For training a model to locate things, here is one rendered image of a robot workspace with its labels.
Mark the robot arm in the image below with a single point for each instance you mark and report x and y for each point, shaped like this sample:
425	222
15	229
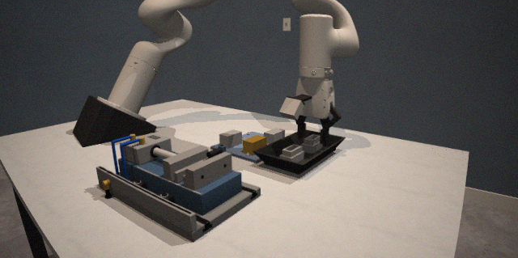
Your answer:
326	34

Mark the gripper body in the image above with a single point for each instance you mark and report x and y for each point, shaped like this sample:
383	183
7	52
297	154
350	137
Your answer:
319	89

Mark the orange rectangular block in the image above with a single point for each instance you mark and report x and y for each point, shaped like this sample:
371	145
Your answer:
253	143

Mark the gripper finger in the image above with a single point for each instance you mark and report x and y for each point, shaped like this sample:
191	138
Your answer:
301	127
326	124

